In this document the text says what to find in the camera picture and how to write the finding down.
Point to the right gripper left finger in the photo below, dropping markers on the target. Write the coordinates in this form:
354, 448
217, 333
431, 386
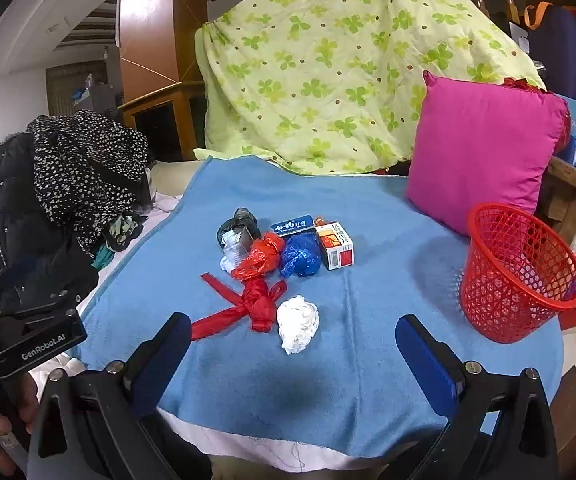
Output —
89, 425

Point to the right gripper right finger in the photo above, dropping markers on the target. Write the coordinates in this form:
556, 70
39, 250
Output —
497, 426

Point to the red knotted plastic bag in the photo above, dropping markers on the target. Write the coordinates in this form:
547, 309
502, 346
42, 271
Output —
257, 302

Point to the white paper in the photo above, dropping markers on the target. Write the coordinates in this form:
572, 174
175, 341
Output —
298, 322

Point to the red white medicine box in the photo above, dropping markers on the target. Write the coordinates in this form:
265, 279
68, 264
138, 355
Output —
336, 246

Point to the black plastic bag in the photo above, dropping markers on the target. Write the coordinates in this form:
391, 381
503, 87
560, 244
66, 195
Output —
238, 233

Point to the blue plastic bag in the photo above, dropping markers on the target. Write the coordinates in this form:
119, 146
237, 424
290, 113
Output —
300, 256

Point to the blue toothpaste box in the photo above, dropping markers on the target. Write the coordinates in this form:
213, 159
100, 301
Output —
296, 225

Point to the red mesh trash basket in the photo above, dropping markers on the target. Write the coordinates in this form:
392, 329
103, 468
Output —
519, 273

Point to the person's left hand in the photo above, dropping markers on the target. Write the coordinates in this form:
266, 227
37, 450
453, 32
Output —
27, 410

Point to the cardboard box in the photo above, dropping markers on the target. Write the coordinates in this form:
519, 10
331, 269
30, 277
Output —
563, 410

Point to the black jacket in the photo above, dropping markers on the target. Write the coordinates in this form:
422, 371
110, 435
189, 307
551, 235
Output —
40, 262

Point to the green patterned cloth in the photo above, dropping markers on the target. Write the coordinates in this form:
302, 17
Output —
117, 236

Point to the black white spotted garment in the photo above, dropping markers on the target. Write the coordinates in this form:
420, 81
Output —
88, 170

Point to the old wooden round table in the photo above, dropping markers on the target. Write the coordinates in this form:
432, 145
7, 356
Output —
557, 201

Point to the magenta pillow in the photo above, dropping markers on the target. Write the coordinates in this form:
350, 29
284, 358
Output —
482, 143

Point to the wooden cabinet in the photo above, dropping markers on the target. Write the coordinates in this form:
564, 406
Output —
162, 84

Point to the red plastic bag bundle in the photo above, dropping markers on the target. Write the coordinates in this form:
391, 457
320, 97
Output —
521, 84

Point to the green clover quilt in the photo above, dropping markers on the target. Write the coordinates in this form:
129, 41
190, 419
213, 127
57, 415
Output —
335, 86

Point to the navy bag orange handles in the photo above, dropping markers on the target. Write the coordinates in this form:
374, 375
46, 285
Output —
551, 28

